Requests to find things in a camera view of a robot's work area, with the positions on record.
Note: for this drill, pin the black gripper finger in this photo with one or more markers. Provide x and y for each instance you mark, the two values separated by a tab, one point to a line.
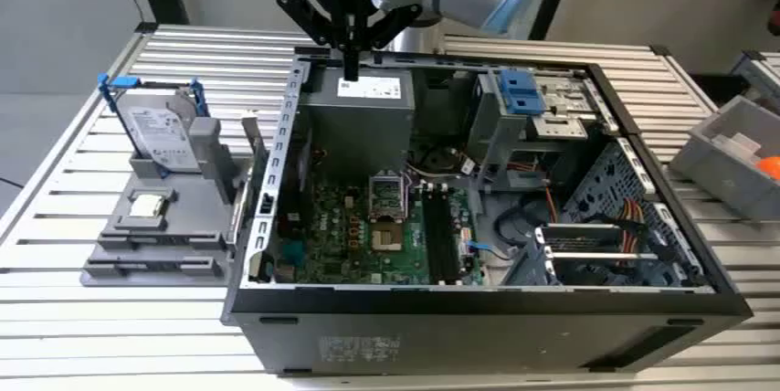
390	25
305	7

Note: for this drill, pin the RAM slot white clips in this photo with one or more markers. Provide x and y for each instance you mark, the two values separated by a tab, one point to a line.
454	235
441	235

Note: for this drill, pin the grey power supply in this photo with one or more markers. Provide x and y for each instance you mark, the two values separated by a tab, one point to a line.
359	135

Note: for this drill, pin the blue plastic drive latch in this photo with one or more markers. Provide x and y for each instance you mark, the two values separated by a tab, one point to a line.
518	89

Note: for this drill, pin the green graphics card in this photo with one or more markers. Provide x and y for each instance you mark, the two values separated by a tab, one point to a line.
255	149

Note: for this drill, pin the hard disk in blue carrier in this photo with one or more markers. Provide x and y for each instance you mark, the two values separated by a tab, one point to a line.
155	130

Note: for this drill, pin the white four-pin power connector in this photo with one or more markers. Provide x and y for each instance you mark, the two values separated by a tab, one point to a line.
350	202

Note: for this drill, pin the CPU socket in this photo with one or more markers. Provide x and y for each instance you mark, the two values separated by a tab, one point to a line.
389	236

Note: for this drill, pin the grey parts rack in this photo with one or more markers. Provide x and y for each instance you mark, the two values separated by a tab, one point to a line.
195	213

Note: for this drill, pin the silver CPU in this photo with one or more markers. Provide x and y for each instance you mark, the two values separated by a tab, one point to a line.
146	206

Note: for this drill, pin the green motherboard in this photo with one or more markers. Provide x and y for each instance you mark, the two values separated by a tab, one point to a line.
330	254

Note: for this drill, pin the black controller chip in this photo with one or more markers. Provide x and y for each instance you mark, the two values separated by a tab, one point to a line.
334	267

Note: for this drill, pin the metal disk bay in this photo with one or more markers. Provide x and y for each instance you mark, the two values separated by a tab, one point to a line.
573	245

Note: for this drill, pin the neighbouring metal table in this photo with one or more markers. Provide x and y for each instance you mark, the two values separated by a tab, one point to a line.
762	66

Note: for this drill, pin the white block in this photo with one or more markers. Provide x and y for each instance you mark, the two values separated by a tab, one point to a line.
741	144

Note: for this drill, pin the grey plastic bin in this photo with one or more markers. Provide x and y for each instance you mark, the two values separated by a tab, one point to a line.
726	181

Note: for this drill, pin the black PC case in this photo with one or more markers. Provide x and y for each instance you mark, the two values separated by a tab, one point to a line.
427	341

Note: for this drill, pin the orange ball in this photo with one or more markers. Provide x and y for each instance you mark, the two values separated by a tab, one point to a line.
770	167

